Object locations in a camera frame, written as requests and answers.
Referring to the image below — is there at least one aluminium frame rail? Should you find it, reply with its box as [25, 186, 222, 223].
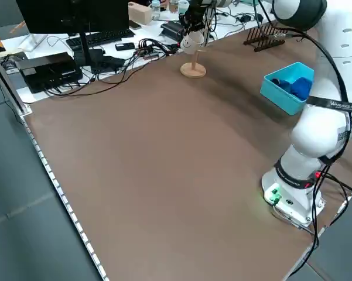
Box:
[0, 43, 33, 115]

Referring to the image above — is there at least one light wooden block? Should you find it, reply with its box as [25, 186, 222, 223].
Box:
[128, 4, 152, 25]

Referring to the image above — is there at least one white mug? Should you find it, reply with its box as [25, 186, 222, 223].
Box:
[180, 30, 205, 55]

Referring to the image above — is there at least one wooden mug stand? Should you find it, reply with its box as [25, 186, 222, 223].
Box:
[180, 48, 207, 78]

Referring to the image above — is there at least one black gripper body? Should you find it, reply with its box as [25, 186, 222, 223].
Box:
[183, 0, 211, 23]

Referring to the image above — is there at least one cyan plastic box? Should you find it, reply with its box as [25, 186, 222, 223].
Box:
[259, 61, 315, 116]

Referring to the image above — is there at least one black electronics box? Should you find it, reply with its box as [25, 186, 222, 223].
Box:
[16, 52, 83, 94]

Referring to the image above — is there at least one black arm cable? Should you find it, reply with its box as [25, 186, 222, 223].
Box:
[276, 25, 352, 252]

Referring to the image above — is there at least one black ribbed device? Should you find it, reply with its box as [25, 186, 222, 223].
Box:
[160, 20, 184, 38]

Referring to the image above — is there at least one dark wooden dish rack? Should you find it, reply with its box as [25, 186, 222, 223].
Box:
[242, 22, 290, 53]

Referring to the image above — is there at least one black keyboard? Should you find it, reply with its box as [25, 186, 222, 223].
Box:
[66, 29, 135, 50]

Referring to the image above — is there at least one black computer monitor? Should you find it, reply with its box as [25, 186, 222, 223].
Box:
[15, 0, 130, 74]

